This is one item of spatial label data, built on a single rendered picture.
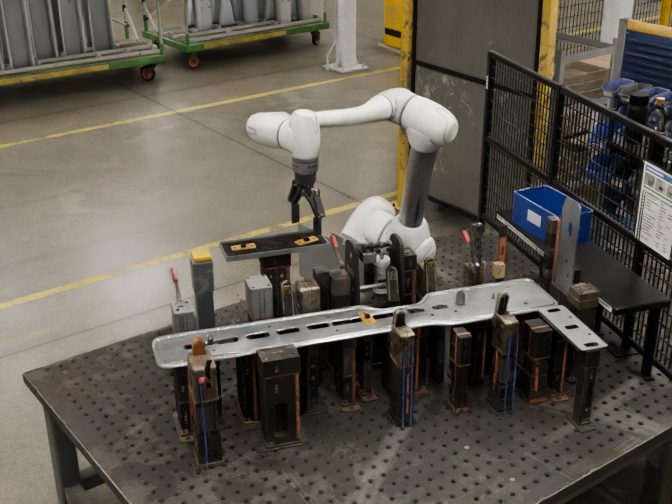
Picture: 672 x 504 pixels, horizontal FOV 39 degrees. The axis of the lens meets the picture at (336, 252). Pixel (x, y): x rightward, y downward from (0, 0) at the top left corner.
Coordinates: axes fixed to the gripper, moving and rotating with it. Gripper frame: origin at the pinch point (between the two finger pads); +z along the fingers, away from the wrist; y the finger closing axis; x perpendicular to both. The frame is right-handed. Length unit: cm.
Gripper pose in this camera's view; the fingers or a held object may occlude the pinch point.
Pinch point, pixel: (306, 225)
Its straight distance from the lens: 335.9
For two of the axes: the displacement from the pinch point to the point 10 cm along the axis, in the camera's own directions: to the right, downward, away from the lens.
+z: 0.0, 9.1, 4.2
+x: 8.1, -2.5, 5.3
